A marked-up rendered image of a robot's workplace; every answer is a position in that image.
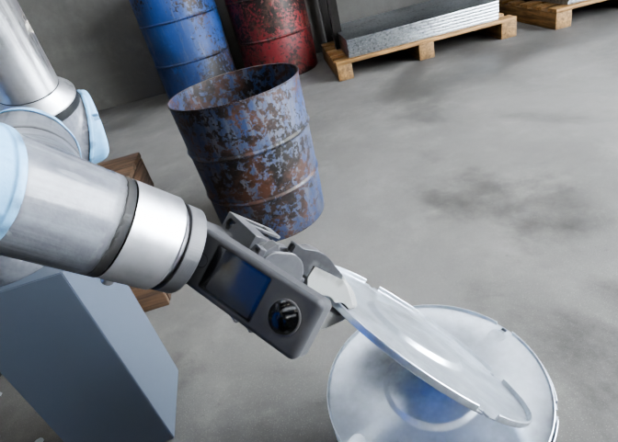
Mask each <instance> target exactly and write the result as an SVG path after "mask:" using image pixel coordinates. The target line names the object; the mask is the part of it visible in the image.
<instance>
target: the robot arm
mask: <svg viewBox="0 0 618 442"><path fill-rule="evenodd" d="M108 154H109V144H108V140H107V137H106V133H105V131H104V128H103V125H102V123H101V120H100V118H99V116H98V113H97V109H96V107H95V105H94V103H93V100H92V98H91V96H90V95H89V94H88V93H87V91H86V90H80V89H77V90H76V89H75V87H74V85H73V84H72V83H71V82H70V81H69V80H66V79H64V78H61V77H59V76H57V75H56V73H55V72H54V70H53V68H52V66H51V64H50V62H49V60H48V58H47V56H46V54H45V52H44V50H43V49H42V47H41V46H40V43H39V41H38V39H37V37H36V35H35V34H34V32H33V30H32V28H31V26H30V24H29V22H28V20H27V19H26V17H25V15H24V13H23V11H22V9H21V7H20V5H19V3H18V2H17V0H0V287H2V286H5V285H8V284H11V283H13V282H16V281H18V280H21V279H22V278H25V277H27V276H29V275H31V274H33V273H35V272H37V271H38V270H40V269H41V268H43V267H45V266H48V267H52V268H57V269H61V270H64V271H68V272H72V273H76V274H79V275H84V276H88V277H92V278H100V282H101V283H102V284H103V285H106V286H111V285H112V284H113V283H114V282H116V283H120V284H123V285H127V286H131V287H135V288H138V289H154V290H158V291H162V292H165V293H174V292H177V291H178V290H180V289H181V288H182V287H183V286H184V285H185V284H187V285H189V286H190V287H192V288H193V289H195V290H196V291H197V292H199V294H201V295H202V296H203V297H205V298H206V299H207V300H209V301H210V302H212V303H213V304H215V305H216V306H217V307H219V308H220V309H221V310H223V311H224V312H226V313H227V314H229V315H230V316H231V318H232V319H233V321H234V322H235V323H238V322H240V323H241V324H242V325H243V326H244V327H245V328H246V329H247V330H248V332H249V333H254V334H256V335H257V336H258V337H260V338H261V339H263V340H264V341H265V342H267V343H268V344H269V345H271V346H272V347H274V348H275V349H277V350H278V351H279V352H281V353H282V354H283V355H284V356H286V357H287V358H289V359H296V358H298V357H302V356H305V355H306V354H307V353H308V351H309V349H310V347H311V345H312V343H313V342H314V340H315V338H316V336H317V334H318V332H319V330H323V329H325V328H327V327H329V326H331V325H334V324H336V323H339V322H341V321H343V320H345V318H344V317H343V316H342V315H341V314H340V313H339V312H338V311H337V310H336V309H335V308H334V307H332V308H331V301H330V300H329V299H328V298H327V297H325V296H328V297H329V298H330V299H331V300H332V301H333V302H340V303H341V304H342V305H343V306H344V307H346V308H347V309H348V310H352V309H355V308H356V307H357V301H356V298H355V295H354V292H353V290H352V288H351V287H350V285H349V283H348V282H347V281H346V279H344V278H343V276H342V274H341V273H340V272H339V270H338V269H337V268H336V266H335V265H334V264H333V262H332V261H331V260H330V259H329V258H328V257H327V256H326V255H324V254H323V253H322V252H320V251H319V250H318V249H316V248H315V247H313V246H311V245H310V244H297V243H296V242H295V241H291V242H290V243H289V245H288V247H286V246H285V245H284V244H280V243H276V242H275V241H273V240H270V239H269V238H268V237H265V236H264V235H263V234H262V233H261V232H263V233H265V234H267V235H269V236H272V237H274V238H277V239H280V236H279V235H277V234H276V233H275V232H274V231H273V230H271V229H270V228H269V227H266V226H264V225H262V224H259V223H257V222H255V221H251V220H249V219H247V218H245V217H242V216H240V215H237V214H235V213H233V212H231V211H229V213H228V215H227V217H226V219H225V220H224V222H223V225H221V226H219V225H216V224H214V223H211V222H209V221H206V217H205V214H204V212H203V211H202V210H200V209H198V208H195V207H193V206H190V205H189V204H186V203H184V200H183V199H182V198H180V197H177V196H175V195H172V194H170V193H167V192H165V191H163V190H161V189H158V188H156V187H152V186H149V185H147V184H145V183H142V182H140V181H137V180H135V179H131V178H129V177H127V176H124V175H121V174H119V173H116V172H114V171H111V170H109V169H107V168H105V167H102V166H100V165H97V163H99V162H101V161H103V160H105V159H106V158H107V156H108ZM231 221H235V222H236V223H235V224H230V222H231ZM229 224H230V226H229Z"/></svg>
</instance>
